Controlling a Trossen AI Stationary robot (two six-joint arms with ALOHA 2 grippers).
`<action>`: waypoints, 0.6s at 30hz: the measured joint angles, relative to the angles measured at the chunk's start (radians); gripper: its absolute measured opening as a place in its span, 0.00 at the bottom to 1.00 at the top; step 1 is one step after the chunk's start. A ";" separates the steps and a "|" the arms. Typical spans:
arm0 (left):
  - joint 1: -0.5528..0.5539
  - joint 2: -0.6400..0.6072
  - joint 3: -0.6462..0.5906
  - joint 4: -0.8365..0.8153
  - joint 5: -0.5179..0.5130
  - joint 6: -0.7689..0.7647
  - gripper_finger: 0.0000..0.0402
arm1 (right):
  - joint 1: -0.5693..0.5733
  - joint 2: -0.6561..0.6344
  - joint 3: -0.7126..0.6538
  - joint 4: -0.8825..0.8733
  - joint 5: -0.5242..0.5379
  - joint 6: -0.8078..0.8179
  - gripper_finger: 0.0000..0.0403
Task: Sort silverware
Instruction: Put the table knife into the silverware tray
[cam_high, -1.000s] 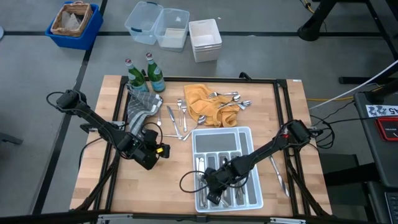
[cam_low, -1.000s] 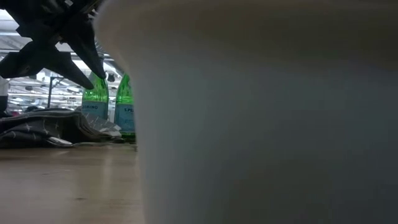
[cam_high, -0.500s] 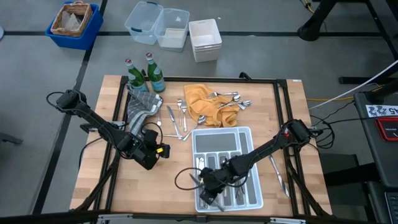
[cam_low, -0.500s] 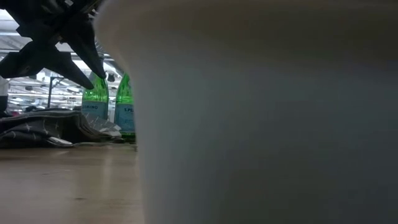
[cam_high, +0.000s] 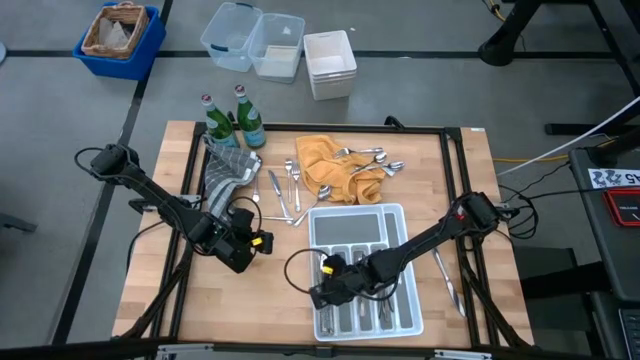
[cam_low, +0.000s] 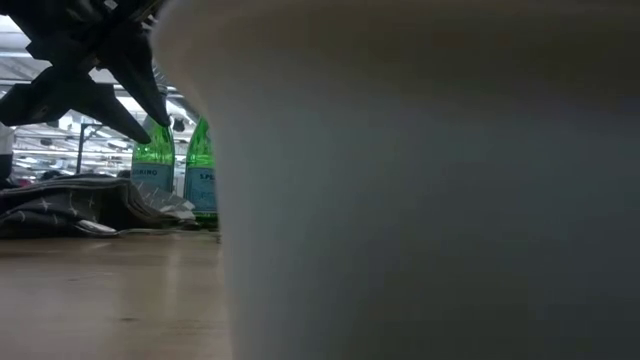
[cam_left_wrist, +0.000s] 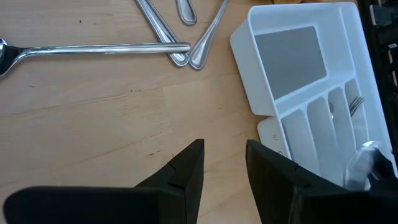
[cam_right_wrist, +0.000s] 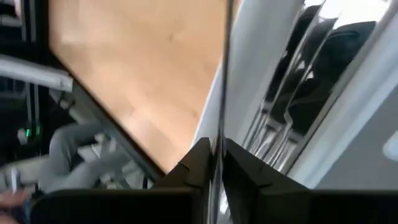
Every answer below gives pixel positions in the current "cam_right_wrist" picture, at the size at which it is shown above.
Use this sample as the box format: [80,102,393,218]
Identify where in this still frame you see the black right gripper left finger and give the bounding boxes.
[30,137,218,224]

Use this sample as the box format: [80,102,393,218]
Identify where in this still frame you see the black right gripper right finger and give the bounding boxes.
[223,138,398,224]

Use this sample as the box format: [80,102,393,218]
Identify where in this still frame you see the white plastic cutlery tray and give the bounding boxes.
[192,0,398,191]

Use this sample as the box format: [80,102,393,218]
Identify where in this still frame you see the person's hand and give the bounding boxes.
[0,189,32,224]

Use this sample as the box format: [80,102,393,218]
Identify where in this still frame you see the silver aluminium bar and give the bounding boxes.
[0,54,75,93]

